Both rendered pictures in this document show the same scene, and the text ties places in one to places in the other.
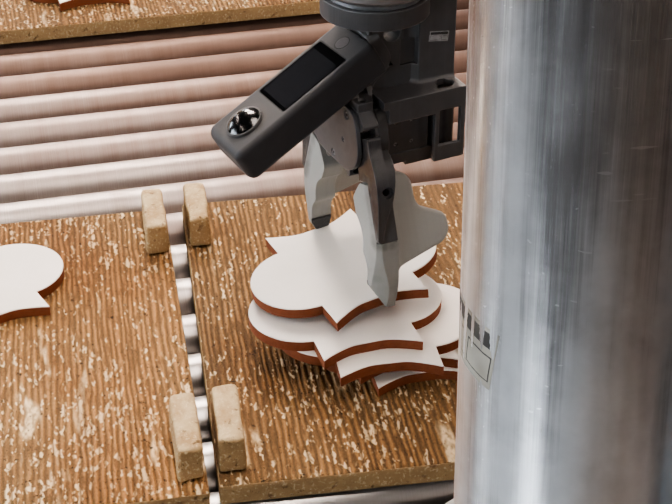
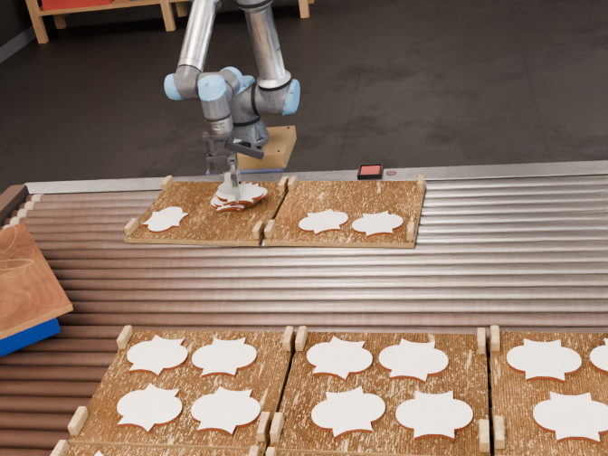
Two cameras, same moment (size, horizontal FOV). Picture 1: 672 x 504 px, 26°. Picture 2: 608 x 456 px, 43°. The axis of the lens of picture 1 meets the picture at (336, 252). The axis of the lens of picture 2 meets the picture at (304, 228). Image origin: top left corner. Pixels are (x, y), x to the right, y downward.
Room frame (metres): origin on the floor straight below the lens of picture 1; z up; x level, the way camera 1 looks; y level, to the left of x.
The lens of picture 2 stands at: (2.59, 1.08, 2.03)
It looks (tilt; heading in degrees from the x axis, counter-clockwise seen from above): 30 degrees down; 207
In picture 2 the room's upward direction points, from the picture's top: 8 degrees counter-clockwise
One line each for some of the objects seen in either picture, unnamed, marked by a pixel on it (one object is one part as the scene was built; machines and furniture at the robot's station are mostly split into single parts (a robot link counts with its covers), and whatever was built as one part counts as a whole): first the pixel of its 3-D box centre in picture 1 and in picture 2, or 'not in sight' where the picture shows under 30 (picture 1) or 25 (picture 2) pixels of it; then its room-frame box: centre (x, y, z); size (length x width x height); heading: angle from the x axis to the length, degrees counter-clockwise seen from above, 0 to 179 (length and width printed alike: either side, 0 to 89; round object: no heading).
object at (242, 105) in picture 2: not in sight; (242, 98); (0.40, -0.22, 1.09); 0.13 x 0.12 x 0.14; 98
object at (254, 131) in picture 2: not in sight; (246, 128); (0.40, -0.22, 0.97); 0.15 x 0.15 x 0.10
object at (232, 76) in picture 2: not in sight; (221, 85); (0.78, -0.06, 1.28); 0.11 x 0.11 x 0.08; 8
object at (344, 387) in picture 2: not in sight; (384, 384); (1.49, 0.64, 0.94); 0.41 x 0.35 x 0.04; 103
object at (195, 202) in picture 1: (196, 213); (258, 229); (0.99, 0.11, 0.95); 0.06 x 0.02 x 0.03; 9
